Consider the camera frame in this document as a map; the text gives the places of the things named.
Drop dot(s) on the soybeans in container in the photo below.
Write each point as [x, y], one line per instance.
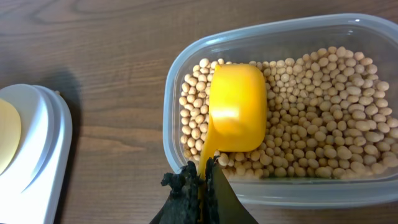
[328, 117]

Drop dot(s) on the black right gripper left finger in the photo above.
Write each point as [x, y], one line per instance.
[182, 205]

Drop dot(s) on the yellow measuring scoop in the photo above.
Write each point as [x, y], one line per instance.
[237, 111]

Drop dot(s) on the white digital kitchen scale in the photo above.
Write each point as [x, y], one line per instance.
[31, 184]

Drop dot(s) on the pale yellow bowl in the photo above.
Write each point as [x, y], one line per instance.
[10, 133]

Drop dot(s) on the clear plastic container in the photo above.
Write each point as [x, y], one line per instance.
[187, 92]

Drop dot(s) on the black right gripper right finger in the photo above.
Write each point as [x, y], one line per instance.
[221, 205]

